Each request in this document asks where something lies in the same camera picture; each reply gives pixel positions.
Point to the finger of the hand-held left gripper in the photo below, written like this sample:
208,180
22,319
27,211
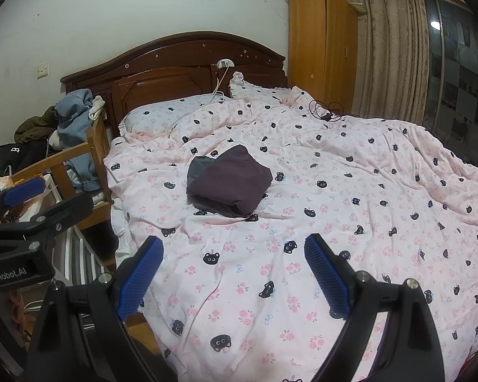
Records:
24,191
63,215

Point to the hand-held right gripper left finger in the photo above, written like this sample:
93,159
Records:
139,274

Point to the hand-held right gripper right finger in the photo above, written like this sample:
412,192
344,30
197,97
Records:
326,274

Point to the grey and purple jacket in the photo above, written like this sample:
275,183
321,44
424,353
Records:
231,183

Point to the black garment with white logo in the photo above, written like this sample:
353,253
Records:
20,153

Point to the olive green garment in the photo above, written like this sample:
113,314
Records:
34,125

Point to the pink cat printed blanket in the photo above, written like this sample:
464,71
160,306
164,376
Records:
342,207

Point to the wooden chair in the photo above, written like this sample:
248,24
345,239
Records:
97,139

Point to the blue jeans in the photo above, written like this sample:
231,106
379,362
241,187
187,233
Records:
73,119

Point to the cream white garment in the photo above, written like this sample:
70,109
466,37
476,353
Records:
97,105

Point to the cat printed pillow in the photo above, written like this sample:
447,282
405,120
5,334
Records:
163,113

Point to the dark wooden headboard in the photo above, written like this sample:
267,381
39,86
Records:
175,79

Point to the orange wooden wardrobe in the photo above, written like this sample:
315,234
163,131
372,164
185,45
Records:
318,47

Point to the dark glass window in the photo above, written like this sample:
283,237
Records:
458,87

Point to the beige curtain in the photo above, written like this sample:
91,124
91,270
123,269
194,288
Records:
390,47

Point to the white wall socket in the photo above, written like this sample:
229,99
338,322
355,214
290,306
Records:
42,71

